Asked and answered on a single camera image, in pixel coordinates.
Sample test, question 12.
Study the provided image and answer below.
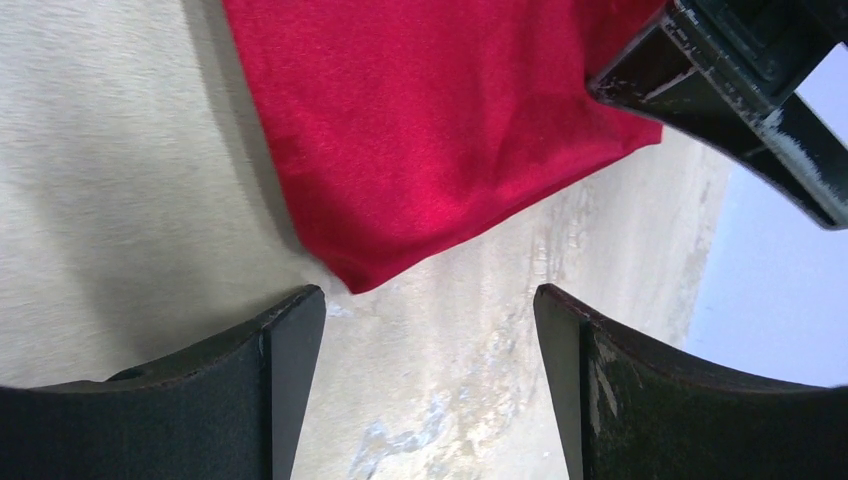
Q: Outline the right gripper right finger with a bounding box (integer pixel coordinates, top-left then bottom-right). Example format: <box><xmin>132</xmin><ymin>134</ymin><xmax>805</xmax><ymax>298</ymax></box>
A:
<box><xmin>533</xmin><ymin>284</ymin><xmax>847</xmax><ymax>479</ymax></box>

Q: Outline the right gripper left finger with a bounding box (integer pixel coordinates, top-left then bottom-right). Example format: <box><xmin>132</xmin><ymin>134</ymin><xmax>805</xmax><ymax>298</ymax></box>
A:
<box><xmin>1</xmin><ymin>285</ymin><xmax>326</xmax><ymax>479</ymax></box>

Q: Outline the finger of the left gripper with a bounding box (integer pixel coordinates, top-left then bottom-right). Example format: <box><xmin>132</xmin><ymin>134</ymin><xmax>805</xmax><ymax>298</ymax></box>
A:
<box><xmin>587</xmin><ymin>1</ymin><xmax>847</xmax><ymax>230</ymax></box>

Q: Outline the red cloth napkin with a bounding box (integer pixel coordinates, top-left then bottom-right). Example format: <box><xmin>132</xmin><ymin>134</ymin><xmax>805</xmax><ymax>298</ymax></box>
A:
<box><xmin>223</xmin><ymin>0</ymin><xmax>662</xmax><ymax>294</ymax></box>

